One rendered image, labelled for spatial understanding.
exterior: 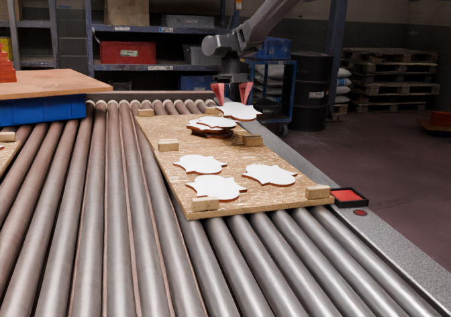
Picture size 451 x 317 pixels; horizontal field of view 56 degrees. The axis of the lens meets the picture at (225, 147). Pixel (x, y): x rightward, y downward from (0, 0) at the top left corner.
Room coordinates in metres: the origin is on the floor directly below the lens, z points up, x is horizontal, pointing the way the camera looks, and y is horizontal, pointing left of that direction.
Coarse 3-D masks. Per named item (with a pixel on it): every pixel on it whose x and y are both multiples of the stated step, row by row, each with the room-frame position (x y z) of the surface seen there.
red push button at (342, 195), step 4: (332, 192) 0.94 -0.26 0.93; (336, 192) 0.94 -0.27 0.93; (340, 192) 0.94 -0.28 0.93; (344, 192) 0.94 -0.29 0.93; (348, 192) 0.94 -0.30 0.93; (352, 192) 0.94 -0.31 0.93; (336, 196) 0.91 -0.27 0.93; (340, 196) 0.92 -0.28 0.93; (344, 196) 0.92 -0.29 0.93; (348, 196) 0.92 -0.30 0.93; (352, 196) 0.92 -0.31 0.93; (356, 196) 0.92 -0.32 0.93; (340, 200) 0.89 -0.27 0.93; (344, 200) 0.89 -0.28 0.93
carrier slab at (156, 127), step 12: (144, 120) 1.49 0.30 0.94; (156, 120) 1.50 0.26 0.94; (168, 120) 1.51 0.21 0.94; (180, 120) 1.52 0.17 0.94; (144, 132) 1.34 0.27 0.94; (156, 132) 1.35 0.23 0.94; (168, 132) 1.35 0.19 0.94; (180, 132) 1.36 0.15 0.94; (240, 132) 1.40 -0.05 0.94; (156, 144) 1.22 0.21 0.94; (180, 144) 1.23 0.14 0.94; (192, 144) 1.23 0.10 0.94; (204, 144) 1.24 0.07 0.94; (216, 144) 1.25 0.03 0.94; (228, 144) 1.25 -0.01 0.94; (240, 144) 1.26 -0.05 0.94
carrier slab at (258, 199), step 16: (160, 160) 1.08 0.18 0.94; (176, 160) 1.09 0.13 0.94; (224, 160) 1.11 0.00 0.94; (240, 160) 1.12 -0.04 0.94; (256, 160) 1.12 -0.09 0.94; (272, 160) 1.13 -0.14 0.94; (176, 176) 0.97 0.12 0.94; (192, 176) 0.98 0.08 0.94; (224, 176) 0.99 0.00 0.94; (240, 176) 0.99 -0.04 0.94; (304, 176) 1.02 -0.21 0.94; (176, 192) 0.88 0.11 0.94; (192, 192) 0.88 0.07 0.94; (256, 192) 0.90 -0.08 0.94; (272, 192) 0.90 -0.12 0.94; (288, 192) 0.91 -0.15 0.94; (304, 192) 0.91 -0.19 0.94; (224, 208) 0.81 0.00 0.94; (240, 208) 0.81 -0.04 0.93; (256, 208) 0.83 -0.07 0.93; (272, 208) 0.84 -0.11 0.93; (288, 208) 0.85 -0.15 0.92
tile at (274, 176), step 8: (248, 168) 1.03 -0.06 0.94; (256, 168) 1.04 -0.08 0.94; (264, 168) 1.04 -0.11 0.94; (272, 168) 1.04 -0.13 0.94; (280, 168) 1.04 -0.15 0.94; (248, 176) 0.98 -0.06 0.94; (256, 176) 0.98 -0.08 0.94; (264, 176) 0.98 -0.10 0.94; (272, 176) 0.98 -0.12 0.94; (280, 176) 0.99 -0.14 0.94; (288, 176) 0.99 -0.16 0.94; (296, 176) 1.01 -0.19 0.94; (264, 184) 0.94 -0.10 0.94; (272, 184) 0.94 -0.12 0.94; (280, 184) 0.94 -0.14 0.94; (288, 184) 0.94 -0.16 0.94
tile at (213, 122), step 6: (204, 120) 1.37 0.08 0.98; (210, 120) 1.38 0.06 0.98; (216, 120) 1.38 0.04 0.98; (222, 120) 1.39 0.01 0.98; (228, 120) 1.39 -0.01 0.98; (210, 126) 1.31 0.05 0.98; (216, 126) 1.32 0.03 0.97; (222, 126) 1.31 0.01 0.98; (228, 126) 1.31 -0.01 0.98; (234, 126) 1.33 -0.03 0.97
